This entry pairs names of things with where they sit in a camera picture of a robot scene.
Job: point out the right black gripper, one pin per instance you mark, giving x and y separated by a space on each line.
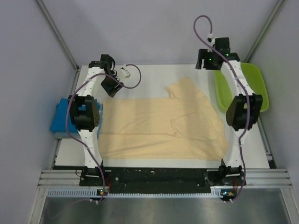
202 54

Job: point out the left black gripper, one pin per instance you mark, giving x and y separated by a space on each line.
110 90

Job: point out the beige t shirt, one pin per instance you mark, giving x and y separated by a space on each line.
184 125

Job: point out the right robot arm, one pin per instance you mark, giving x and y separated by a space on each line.
243 111

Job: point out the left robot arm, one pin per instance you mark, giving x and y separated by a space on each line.
84 112

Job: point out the green plastic bin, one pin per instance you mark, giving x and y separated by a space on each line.
255 80

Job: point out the folded blue t shirt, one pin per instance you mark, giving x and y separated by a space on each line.
58 124

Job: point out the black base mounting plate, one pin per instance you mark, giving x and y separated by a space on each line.
161 180

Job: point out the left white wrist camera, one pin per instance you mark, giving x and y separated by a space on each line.
123 73

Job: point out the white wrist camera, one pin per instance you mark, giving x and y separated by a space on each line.
211 39
123 73

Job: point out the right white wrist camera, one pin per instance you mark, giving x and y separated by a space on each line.
211 39

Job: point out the grey slotted cable duct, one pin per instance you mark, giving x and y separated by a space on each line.
95 193

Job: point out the aluminium frame rail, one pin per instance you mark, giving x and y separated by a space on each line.
255 179

